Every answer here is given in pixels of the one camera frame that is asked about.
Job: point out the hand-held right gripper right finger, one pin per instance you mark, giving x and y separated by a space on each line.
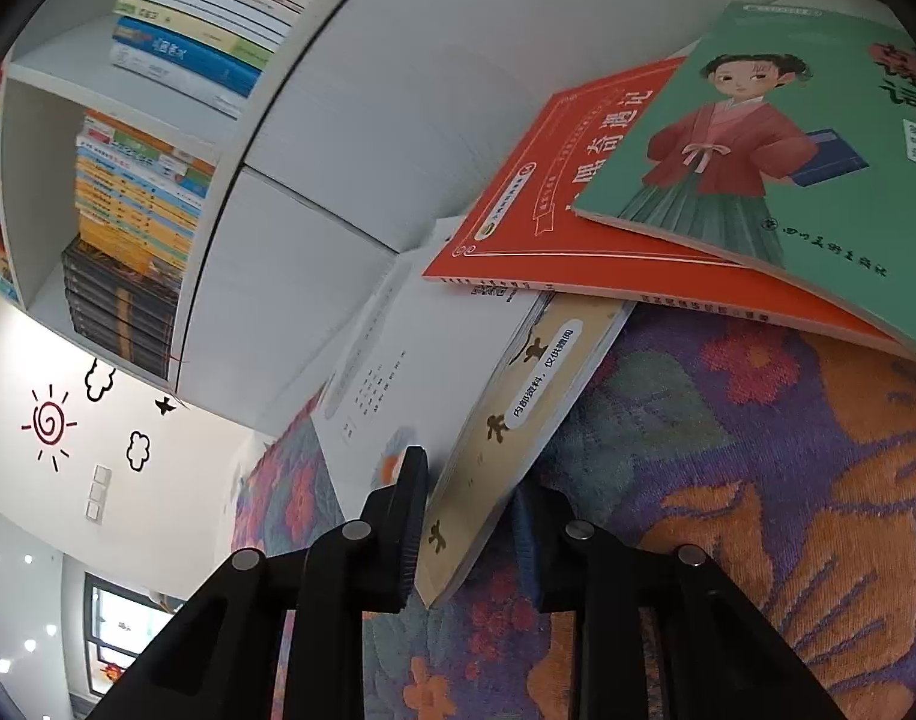
525 547

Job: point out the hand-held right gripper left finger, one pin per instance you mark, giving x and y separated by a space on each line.
405 540

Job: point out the white mermaid book beige band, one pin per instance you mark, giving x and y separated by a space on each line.
503 427

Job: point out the row of dark hardcover books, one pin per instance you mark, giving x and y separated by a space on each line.
120 307

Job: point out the row of orange yellow books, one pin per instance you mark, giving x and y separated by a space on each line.
135 195

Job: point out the row of white blue books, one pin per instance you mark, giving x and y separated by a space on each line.
218 22

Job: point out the floral blanket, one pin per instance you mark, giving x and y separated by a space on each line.
728 465

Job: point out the window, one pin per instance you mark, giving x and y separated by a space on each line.
128 630

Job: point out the red book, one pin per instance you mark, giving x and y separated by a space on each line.
540 202

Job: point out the white bookshelf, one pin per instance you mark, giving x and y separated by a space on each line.
390 127

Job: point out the green book with girl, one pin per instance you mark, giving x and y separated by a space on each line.
728 187

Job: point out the black bird wall sticker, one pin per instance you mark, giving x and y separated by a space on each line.
167 405

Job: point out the black cloud wall sticker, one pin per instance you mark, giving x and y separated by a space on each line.
99 381
138 450

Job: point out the white wall switch panel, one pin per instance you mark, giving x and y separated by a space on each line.
98 493

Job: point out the sun wall sticker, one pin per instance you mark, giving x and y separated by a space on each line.
49 424

